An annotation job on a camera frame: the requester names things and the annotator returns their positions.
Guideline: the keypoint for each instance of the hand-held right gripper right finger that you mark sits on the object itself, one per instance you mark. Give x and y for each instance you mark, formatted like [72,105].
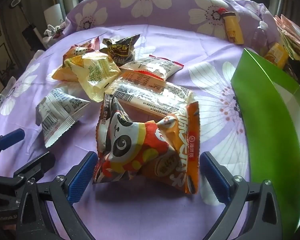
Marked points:
[215,177]

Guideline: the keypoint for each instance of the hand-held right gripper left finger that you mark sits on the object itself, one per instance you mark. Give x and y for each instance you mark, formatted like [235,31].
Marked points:
[81,177]

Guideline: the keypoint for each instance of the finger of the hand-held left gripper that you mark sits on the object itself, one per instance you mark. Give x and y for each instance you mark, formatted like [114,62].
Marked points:
[36,163]
[11,137]

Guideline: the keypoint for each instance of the silver white snack packet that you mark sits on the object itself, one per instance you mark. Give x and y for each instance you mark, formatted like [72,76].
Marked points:
[57,115]

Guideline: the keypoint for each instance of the orange panda snack packet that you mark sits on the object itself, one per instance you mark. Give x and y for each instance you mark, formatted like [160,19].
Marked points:
[130,150]

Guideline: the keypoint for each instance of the green cardboard box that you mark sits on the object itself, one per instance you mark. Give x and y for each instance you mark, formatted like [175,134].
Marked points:
[270,120]

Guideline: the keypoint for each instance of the orange yellow snack packet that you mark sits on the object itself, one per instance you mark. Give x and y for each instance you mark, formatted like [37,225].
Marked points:
[61,75]

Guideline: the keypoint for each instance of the pale yellow snack packet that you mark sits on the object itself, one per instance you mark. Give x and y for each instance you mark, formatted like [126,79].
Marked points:
[95,75]

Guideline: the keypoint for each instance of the long clear wafer packet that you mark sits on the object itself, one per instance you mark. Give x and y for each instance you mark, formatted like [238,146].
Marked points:
[150,92]

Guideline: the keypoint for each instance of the red brown snack packet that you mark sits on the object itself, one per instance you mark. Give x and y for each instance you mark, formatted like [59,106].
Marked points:
[94,43]

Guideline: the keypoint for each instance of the white red-edged snack packet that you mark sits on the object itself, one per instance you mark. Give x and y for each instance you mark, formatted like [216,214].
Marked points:
[155,66]

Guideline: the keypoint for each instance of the dark brown snack packet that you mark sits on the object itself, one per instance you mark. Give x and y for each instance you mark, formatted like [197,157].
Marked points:
[122,51]

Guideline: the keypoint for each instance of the white patterned cloth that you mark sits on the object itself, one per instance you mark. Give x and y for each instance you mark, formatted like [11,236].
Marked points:
[51,31]

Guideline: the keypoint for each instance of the purple floral bed sheet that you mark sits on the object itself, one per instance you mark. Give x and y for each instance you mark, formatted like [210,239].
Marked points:
[210,62]

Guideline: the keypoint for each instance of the small framed gadget on pole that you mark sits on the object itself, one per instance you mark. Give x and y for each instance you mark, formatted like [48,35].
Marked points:
[15,2]

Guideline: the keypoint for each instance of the orange juice carton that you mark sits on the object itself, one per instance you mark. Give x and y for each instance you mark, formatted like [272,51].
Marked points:
[276,53]

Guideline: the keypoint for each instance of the clear plastic bottle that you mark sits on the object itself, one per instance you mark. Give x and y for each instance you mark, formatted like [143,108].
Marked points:
[258,38]

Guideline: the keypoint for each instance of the yellow bottle with red cap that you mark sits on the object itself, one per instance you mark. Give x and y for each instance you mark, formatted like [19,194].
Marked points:
[232,27]

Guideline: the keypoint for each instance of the stack of folded cloths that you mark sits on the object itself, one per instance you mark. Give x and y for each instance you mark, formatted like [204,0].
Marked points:
[290,35]

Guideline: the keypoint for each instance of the purple floral pillow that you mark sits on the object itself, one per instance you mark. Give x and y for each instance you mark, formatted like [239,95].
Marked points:
[175,12]

